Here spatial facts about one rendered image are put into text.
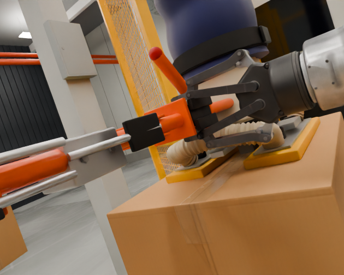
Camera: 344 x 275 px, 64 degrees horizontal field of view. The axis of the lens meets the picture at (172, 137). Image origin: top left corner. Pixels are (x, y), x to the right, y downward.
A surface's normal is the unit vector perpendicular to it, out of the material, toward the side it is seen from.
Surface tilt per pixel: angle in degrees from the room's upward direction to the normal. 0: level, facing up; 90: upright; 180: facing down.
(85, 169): 90
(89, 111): 90
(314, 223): 90
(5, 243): 90
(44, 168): 103
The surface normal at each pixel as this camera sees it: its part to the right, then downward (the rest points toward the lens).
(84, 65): 0.78, -0.24
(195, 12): -0.33, -0.04
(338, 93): -0.26, 0.72
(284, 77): -0.60, -0.05
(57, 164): 0.83, -0.02
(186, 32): -0.66, 0.23
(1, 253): 0.92, -0.30
